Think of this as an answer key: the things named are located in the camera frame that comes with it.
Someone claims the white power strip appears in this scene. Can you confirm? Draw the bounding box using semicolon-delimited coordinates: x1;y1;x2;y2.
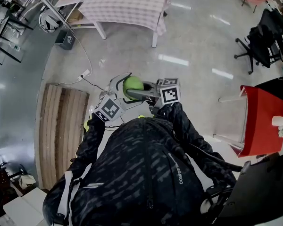
77;69;91;81

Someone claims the white cardboard box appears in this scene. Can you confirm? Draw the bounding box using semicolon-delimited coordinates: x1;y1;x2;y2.
1;186;49;226

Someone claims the white power cable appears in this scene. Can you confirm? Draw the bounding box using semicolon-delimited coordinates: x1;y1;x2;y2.
55;28;93;86

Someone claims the round green vegetable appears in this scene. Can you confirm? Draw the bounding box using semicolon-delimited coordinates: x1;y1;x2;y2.
122;76;145;101

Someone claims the wooden pallet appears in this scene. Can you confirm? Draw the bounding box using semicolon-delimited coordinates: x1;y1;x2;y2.
38;83;90;191

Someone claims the person's black patterned jacket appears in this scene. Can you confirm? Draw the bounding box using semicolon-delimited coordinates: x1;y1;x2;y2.
42;116;238;226

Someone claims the person's right forearm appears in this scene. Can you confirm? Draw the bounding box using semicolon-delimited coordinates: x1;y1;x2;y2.
155;101;237;188

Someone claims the white round helmet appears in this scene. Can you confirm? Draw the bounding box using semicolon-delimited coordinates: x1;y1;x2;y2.
38;9;62;34

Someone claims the black frame desk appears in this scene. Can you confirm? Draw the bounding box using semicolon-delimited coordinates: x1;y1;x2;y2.
0;14;35;67

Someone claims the table with pink checked cloth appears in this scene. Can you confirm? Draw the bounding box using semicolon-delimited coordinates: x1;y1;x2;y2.
79;0;172;48

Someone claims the grey waste bin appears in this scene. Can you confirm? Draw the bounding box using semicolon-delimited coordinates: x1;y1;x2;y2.
54;29;76;51

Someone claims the black panel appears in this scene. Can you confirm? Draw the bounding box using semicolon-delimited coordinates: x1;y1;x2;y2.
213;149;283;226

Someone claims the red cloth covered stand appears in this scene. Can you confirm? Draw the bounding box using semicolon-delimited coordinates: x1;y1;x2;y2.
213;85;283;159

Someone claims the white bag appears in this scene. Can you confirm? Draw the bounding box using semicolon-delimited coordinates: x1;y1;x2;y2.
20;174;37;189

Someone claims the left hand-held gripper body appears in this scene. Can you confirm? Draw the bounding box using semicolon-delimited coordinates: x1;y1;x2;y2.
93;80;127;122

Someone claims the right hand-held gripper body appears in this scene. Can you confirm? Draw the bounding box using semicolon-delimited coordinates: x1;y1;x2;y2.
149;78;181;114

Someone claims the black office chair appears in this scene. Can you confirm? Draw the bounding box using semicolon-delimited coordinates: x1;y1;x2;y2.
233;8;283;75

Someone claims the white metal shelf rack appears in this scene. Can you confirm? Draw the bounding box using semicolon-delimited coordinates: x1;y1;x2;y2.
27;0;107;40

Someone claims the black power cable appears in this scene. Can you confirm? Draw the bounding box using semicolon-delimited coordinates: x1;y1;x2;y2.
81;75;108;92

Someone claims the thick black cable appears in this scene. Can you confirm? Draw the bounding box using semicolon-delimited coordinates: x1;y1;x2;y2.
186;142;243;173

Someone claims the white paper cup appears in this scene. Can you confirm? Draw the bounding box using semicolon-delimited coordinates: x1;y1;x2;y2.
271;115;283;127

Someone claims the person's left forearm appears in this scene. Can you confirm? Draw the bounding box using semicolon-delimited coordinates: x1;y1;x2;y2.
75;116;107;171

